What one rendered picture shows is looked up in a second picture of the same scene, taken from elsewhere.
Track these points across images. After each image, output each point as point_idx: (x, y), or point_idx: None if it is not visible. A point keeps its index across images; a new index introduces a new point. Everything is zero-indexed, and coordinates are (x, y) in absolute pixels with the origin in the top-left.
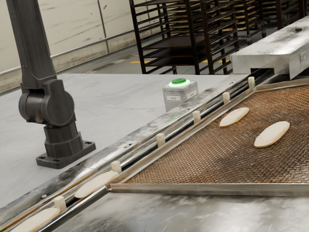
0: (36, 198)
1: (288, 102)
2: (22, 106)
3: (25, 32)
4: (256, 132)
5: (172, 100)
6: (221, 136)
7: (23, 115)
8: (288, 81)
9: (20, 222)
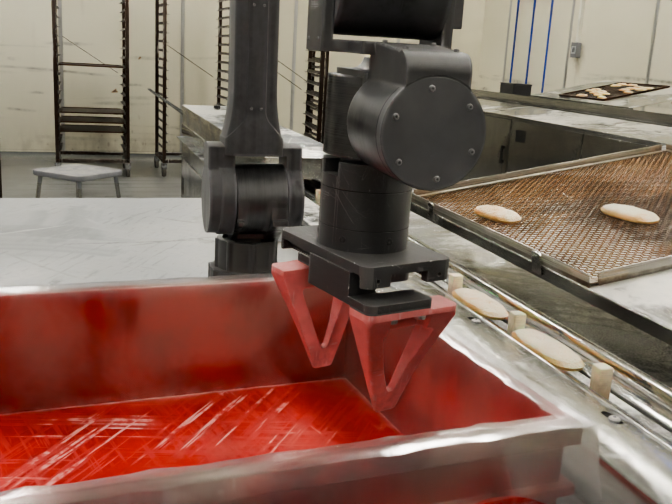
0: (471, 325)
1: (525, 197)
2: (229, 193)
3: (277, 42)
4: (590, 218)
5: None
6: (550, 228)
7: (224, 213)
8: (459, 181)
9: None
